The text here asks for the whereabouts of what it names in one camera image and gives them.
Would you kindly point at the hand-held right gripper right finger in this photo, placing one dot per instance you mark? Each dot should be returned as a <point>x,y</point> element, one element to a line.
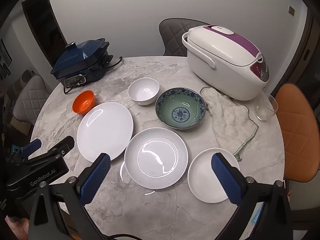
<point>226,180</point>

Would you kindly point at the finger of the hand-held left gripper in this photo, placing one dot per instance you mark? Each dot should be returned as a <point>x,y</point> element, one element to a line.
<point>58,147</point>
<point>31,147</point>

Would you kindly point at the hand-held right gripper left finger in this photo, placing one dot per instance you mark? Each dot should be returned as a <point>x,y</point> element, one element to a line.
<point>96,177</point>

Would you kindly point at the small white plate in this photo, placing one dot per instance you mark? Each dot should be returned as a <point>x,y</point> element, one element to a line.
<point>202,177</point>

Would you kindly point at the orange bowl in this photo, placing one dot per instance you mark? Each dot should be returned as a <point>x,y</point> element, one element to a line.
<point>83,103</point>

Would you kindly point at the deep white plate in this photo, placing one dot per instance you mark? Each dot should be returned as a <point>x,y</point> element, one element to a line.
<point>156,157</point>

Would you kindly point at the large flat white plate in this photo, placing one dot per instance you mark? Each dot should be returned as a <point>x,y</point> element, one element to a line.
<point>105,130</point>

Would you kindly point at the beige quilted chair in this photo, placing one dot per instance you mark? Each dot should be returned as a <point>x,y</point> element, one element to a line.
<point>33,97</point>

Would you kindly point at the white cloth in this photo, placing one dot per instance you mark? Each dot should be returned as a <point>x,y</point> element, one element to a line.
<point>230,125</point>

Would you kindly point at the clear glass cup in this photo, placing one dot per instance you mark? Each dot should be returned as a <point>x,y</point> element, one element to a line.
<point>266,108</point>

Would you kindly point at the blue green patterned bowl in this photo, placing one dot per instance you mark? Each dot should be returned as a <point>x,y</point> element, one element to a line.
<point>180,110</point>

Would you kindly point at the orange leather chair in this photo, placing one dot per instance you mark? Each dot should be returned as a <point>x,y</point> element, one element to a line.
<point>297,130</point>

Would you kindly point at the blue electric cooker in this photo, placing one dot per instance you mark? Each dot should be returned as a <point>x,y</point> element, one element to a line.
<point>80,60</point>

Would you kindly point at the small white bowl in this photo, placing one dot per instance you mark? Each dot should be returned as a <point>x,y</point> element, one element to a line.
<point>143,91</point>

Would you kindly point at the white purple rice cooker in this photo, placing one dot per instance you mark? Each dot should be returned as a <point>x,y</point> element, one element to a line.
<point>220,60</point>

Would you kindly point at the grey quilted chair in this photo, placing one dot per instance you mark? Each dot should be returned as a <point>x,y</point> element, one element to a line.
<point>175,35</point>

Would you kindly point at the wall picture frames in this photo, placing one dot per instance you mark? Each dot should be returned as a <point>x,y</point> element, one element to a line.
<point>5,60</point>

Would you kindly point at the beige wall switch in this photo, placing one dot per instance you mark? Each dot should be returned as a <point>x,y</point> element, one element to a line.
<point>291,10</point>

